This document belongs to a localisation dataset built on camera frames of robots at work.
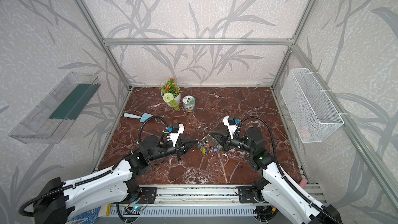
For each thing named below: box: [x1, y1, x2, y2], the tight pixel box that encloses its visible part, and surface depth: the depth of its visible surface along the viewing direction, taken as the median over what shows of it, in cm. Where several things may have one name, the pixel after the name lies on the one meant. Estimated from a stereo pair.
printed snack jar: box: [182, 95, 196, 113], surface depth 104 cm
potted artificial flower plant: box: [160, 77, 185, 112], surface depth 101 cm
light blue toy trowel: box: [123, 113, 154, 123], surface depth 106 cm
